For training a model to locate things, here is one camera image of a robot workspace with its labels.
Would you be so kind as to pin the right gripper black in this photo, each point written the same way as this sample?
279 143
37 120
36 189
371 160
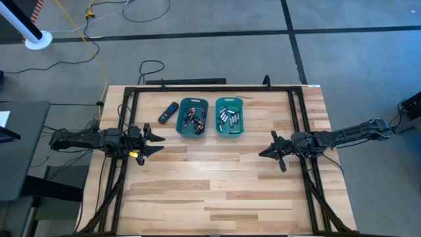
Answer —
294 145

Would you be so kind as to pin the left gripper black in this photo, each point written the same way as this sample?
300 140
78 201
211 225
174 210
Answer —
134 141

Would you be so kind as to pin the blue plastic bin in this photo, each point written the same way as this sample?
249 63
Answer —
181 130

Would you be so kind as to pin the green plastic bin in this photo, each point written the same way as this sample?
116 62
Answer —
228 128

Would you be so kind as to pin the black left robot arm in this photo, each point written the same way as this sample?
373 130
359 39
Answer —
82 140

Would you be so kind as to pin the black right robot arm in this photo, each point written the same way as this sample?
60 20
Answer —
345 136

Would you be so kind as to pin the yellow tape tag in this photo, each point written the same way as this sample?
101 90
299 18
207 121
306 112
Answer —
133 154

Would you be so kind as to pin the black remote control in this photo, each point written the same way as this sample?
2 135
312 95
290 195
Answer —
168 112

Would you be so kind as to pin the black power strip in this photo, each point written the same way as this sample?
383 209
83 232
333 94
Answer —
185 81

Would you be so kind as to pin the black clamp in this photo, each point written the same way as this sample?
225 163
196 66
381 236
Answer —
266 81

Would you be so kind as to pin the grey desk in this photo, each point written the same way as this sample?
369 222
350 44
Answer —
23 148

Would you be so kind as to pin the black equipment box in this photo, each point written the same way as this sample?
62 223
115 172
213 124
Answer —
409 108

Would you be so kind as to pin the dark tablet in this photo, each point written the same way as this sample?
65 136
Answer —
8 135

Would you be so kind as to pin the white paper sheet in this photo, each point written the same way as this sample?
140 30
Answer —
3 119

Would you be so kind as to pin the white pole with round base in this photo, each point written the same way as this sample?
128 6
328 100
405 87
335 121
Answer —
39 41

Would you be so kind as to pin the orange black striped board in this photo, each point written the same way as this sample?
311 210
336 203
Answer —
39 8

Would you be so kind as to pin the black aluminium table frame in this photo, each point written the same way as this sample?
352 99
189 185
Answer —
213 89

